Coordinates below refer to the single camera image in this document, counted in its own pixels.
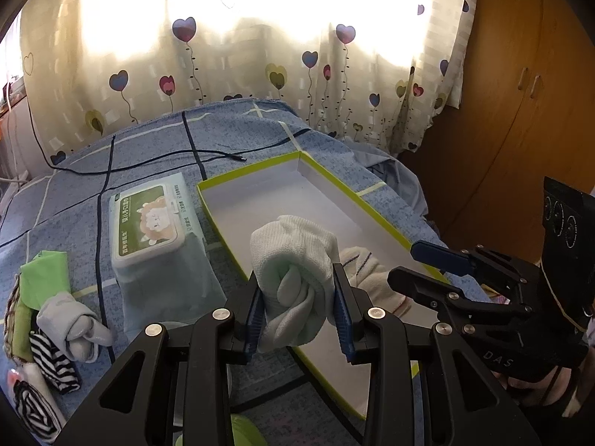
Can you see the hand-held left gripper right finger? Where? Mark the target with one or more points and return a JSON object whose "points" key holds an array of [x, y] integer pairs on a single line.
{"points": [[341, 318]]}

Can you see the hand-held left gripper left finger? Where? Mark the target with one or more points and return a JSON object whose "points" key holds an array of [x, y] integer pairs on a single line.
{"points": [[254, 321]]}

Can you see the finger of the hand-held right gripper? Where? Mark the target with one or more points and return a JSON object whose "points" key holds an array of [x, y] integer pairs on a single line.
{"points": [[418, 281], [437, 255]]}

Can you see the cream sock with thin stripes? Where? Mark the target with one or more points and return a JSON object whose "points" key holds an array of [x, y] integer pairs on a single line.
{"points": [[369, 278]]}

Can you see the white box with green rim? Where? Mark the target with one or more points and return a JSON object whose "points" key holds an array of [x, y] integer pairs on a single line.
{"points": [[288, 199]]}

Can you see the light grey sock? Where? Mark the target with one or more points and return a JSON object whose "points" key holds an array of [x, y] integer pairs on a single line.
{"points": [[74, 325]]}

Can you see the black white striped sock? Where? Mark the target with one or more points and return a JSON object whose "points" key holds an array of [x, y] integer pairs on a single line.
{"points": [[53, 364], [28, 409]]}

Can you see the small pink packet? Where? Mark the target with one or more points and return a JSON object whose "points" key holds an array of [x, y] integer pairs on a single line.
{"points": [[13, 377]]}

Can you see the person's right hand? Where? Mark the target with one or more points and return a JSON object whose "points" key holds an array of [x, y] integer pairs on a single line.
{"points": [[572, 392]]}

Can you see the light green round plate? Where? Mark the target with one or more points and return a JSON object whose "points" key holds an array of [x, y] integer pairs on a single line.
{"points": [[246, 432]]}

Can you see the wooden wardrobe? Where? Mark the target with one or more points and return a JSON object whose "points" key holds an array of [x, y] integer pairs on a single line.
{"points": [[520, 139]]}

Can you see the wet wipes pack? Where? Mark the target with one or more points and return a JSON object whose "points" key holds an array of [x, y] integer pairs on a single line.
{"points": [[148, 223]]}

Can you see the green cloth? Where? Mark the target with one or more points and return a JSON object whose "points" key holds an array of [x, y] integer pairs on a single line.
{"points": [[44, 276]]}

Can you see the blue plaid bed sheet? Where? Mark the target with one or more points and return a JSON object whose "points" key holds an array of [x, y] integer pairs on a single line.
{"points": [[139, 139]]}

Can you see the heart print curtain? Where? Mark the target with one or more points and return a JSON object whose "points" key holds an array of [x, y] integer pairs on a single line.
{"points": [[232, 55]]}

